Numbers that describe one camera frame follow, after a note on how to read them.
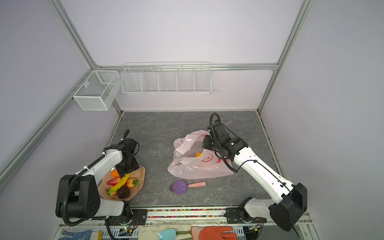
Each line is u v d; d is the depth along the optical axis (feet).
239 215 2.41
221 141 1.83
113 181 2.63
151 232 2.28
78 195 1.38
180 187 2.66
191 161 2.33
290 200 1.27
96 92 3.34
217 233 2.24
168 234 2.27
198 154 3.00
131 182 2.64
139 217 2.42
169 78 3.23
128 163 2.36
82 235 2.27
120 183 2.61
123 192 2.50
